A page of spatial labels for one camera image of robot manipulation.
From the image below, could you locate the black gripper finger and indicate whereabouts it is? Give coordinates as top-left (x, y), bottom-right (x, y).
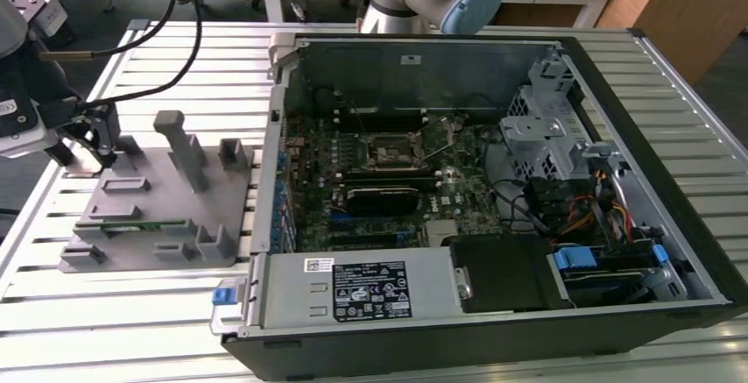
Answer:
top-left (45, 135), bottom-right (77, 168)
top-left (75, 103), bottom-right (121, 168)

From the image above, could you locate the metal socket cover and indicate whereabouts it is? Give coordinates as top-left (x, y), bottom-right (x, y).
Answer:
top-left (417, 117), bottom-right (463, 160)

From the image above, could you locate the CPU socket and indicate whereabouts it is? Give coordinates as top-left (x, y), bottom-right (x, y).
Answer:
top-left (363, 133), bottom-right (423, 170)

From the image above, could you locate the grey parts rack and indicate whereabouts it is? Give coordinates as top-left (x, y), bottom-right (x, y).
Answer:
top-left (57, 110), bottom-right (261, 274)

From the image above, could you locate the green RAM stick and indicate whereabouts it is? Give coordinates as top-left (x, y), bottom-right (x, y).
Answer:
top-left (101, 221), bottom-right (188, 231)

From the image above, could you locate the silver power supply unit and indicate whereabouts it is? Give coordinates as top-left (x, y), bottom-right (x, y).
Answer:
top-left (239, 249), bottom-right (469, 336)

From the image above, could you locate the black RAM slot bank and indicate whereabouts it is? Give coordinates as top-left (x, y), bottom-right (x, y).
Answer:
top-left (341, 167), bottom-right (440, 189)
top-left (332, 106), bottom-right (431, 133)

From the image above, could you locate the silver chipset heatsink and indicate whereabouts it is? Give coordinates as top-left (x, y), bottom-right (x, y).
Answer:
top-left (425, 220), bottom-right (460, 248)

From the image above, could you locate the green motherboard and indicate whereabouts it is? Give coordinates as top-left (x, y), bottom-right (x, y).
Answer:
top-left (279, 110), bottom-right (504, 252)

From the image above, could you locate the silver metal drive cage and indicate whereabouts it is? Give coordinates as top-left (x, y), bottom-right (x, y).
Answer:
top-left (499, 60), bottom-right (620, 182)

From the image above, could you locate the black plastic shroud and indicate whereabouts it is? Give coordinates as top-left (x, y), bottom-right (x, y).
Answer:
top-left (449, 233), bottom-right (572, 314)

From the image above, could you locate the black open PC case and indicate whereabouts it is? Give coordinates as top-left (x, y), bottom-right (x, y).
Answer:
top-left (220, 32), bottom-right (748, 382)

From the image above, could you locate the blue disk carrier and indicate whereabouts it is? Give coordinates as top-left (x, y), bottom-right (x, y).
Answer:
top-left (552, 245), bottom-right (599, 273)

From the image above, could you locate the black disk drive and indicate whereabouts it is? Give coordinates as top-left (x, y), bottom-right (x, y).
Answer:
top-left (560, 268), bottom-right (653, 308)

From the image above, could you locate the wooden cabinet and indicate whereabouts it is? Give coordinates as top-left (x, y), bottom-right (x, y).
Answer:
top-left (595, 0), bottom-right (748, 90)

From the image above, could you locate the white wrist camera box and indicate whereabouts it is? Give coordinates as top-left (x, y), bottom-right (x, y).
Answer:
top-left (0, 93), bottom-right (60, 159)

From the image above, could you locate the black cable brass connector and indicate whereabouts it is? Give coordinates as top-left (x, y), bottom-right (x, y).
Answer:
top-left (39, 0), bottom-right (183, 61)

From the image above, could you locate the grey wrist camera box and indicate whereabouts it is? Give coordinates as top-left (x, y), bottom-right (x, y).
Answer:
top-left (8, 0), bottom-right (67, 40)

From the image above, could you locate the black braided cable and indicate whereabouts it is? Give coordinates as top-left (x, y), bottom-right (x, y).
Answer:
top-left (72, 0), bottom-right (204, 108)

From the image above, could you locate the black ribbed plastic bracket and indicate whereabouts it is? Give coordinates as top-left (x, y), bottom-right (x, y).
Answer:
top-left (521, 178), bottom-right (580, 216)

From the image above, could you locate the coloured power wire bundle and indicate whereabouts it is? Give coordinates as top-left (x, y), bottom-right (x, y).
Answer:
top-left (548, 167), bottom-right (641, 252)

